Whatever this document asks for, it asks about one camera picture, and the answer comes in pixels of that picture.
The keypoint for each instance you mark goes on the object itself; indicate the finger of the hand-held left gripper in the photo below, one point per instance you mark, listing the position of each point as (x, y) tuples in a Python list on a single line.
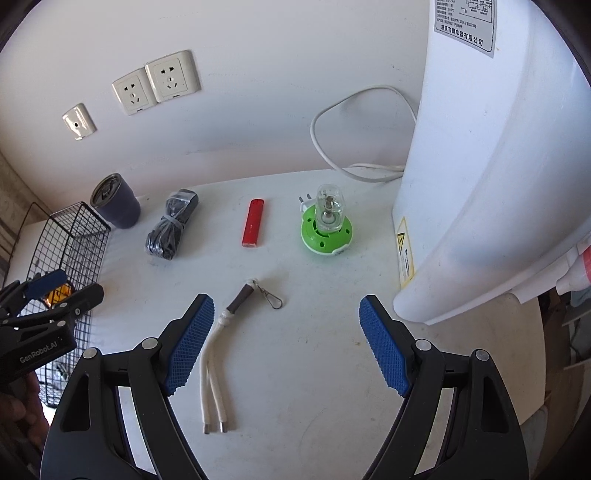
[(78, 300), (46, 280)]

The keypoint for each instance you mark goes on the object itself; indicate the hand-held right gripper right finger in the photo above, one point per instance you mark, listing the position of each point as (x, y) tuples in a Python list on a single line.
[(383, 346)]

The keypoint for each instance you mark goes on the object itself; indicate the green night light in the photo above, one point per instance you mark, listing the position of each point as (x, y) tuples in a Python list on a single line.
[(323, 241)]

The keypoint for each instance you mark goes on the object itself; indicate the person's left hand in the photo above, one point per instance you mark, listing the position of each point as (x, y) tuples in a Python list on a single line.
[(16, 406)]

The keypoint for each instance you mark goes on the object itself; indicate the navy tumbler cup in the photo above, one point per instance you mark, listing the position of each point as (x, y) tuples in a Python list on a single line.
[(120, 207)]

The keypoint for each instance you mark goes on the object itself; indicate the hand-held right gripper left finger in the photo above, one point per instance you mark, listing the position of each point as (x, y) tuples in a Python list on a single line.
[(191, 341)]

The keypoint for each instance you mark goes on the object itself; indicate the white wall socket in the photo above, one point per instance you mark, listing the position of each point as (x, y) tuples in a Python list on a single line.
[(134, 92), (171, 76)]

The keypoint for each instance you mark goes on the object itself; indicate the red lighter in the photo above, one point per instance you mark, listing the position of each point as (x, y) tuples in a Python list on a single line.
[(254, 226)]

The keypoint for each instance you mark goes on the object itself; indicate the orange packet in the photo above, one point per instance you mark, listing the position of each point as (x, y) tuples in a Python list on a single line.
[(58, 295)]

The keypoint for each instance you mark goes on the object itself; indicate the white appliance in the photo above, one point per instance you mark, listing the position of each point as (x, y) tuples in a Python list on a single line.
[(485, 161)]

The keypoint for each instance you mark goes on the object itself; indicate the small white wall plate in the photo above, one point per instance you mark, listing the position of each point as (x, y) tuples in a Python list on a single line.
[(79, 121)]

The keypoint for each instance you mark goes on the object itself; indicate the white tube with red band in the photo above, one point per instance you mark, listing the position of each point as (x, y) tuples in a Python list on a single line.
[(577, 272)]

